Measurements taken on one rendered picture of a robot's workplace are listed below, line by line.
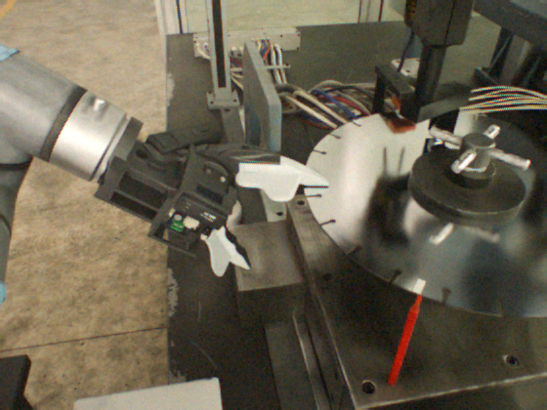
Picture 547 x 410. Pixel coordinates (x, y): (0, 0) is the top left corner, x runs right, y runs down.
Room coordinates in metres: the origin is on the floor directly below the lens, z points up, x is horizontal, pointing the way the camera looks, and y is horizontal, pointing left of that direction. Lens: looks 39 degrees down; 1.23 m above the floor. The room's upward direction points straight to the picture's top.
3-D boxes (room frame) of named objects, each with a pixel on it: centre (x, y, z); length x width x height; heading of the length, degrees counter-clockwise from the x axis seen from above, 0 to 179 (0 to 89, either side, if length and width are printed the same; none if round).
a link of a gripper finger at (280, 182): (0.36, -0.01, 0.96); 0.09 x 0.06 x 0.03; 89
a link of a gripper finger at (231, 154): (0.38, 0.04, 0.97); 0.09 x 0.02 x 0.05; 89
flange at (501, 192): (0.37, -0.20, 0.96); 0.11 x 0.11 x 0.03
